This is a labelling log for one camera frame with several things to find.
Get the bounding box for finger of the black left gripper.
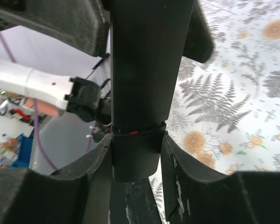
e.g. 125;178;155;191
0;0;110;57
182;0;214;63

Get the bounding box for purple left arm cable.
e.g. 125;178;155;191
0;30;59;170

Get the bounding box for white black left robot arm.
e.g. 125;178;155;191
0;0;213;143

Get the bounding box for black remote control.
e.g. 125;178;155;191
110;0;193;182

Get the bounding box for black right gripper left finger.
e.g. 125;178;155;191
0;134;112;224

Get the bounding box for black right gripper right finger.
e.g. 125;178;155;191
161;134;280;224

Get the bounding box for floral patterned table mat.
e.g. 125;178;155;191
147;0;280;224

